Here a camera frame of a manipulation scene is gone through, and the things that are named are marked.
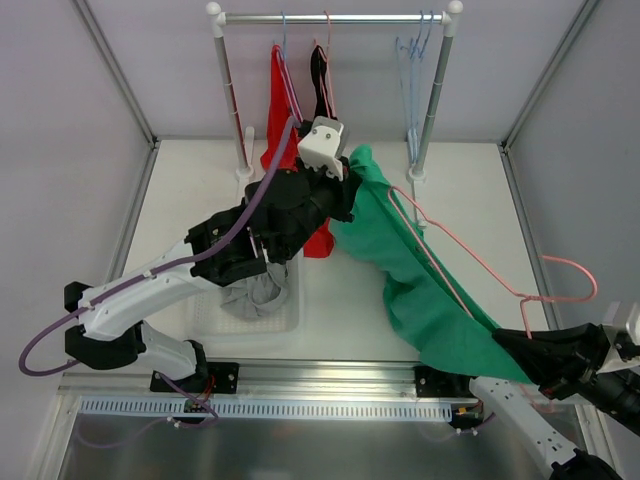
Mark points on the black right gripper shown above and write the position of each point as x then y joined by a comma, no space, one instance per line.
575,363

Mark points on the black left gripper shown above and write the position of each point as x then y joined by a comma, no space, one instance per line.
345,195

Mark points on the red tank top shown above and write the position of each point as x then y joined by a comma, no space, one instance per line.
322,242

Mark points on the grey tank top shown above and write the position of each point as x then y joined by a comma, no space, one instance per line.
258,296

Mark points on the green tank top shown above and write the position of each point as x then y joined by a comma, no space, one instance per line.
426,306

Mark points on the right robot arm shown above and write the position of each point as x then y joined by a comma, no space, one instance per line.
554,454

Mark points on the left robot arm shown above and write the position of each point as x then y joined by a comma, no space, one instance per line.
275,219

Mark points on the blue hanger of red top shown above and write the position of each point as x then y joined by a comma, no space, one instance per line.
284,99

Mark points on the black tank top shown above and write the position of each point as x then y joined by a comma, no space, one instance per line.
317,71

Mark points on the pink hanger of black top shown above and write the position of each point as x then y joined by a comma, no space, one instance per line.
325,55

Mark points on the white clothes rack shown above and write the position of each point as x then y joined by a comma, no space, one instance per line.
449,20

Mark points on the white plastic basket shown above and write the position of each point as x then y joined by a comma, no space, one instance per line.
208,322

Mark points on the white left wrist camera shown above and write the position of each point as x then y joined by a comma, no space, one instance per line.
322,147

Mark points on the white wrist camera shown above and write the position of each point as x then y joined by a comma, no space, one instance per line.
322,147
621,326

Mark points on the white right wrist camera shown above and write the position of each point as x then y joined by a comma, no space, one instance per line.
621,326

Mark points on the aluminium mounting rail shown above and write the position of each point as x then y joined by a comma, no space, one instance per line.
296,379

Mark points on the white slotted cable duct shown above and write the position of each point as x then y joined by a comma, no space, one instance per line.
410,411

